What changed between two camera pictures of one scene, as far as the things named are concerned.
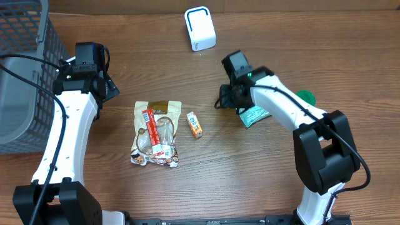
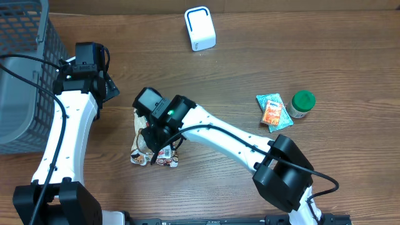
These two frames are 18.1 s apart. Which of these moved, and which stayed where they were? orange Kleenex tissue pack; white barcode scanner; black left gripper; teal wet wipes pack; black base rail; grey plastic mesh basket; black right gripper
Moved: orange Kleenex tissue pack; teal wet wipes pack; black right gripper
Stayed: black base rail; white barcode scanner; black left gripper; grey plastic mesh basket
